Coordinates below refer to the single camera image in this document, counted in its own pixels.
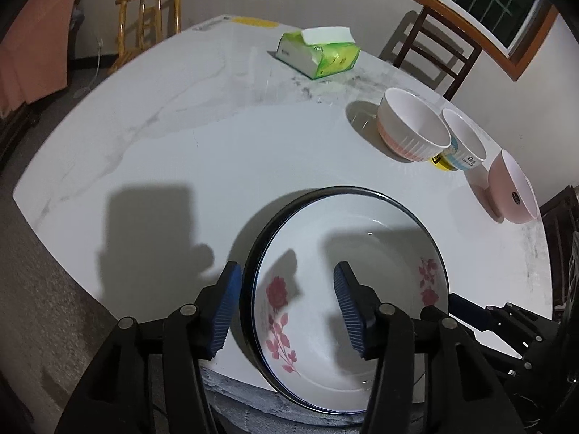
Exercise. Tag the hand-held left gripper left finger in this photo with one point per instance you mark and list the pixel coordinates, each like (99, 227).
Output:
(224, 312)

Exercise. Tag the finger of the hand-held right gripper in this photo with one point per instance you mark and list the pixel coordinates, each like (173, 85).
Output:
(511, 366)
(470, 314)

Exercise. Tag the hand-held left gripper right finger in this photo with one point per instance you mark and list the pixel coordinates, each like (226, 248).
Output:
(350, 312)

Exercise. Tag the large blue floral plate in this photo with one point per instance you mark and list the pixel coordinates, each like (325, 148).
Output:
(247, 289)

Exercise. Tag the white plate with pink flowers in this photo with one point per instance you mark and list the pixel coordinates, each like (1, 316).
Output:
(316, 325)

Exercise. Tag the pink bowl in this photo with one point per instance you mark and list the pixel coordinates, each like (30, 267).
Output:
(511, 190)

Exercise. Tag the white printed bowl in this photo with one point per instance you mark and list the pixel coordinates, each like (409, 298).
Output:
(466, 138)

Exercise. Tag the white ribbed bowl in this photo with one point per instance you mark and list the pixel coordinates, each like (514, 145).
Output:
(414, 122)

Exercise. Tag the dark wooden chair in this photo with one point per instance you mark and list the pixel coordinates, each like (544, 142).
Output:
(563, 244)
(434, 49)

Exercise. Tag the round yellow warning sticker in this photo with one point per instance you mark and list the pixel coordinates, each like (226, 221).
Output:
(443, 162)

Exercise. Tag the green tissue box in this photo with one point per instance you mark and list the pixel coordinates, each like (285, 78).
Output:
(321, 56)

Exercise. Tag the rectangular yellow sticker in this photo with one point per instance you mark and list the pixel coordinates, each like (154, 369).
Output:
(253, 21)

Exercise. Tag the bamboo chair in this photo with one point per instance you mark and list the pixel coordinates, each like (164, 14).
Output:
(149, 22)

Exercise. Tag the pink cloth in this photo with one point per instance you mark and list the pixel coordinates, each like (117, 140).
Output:
(36, 45)

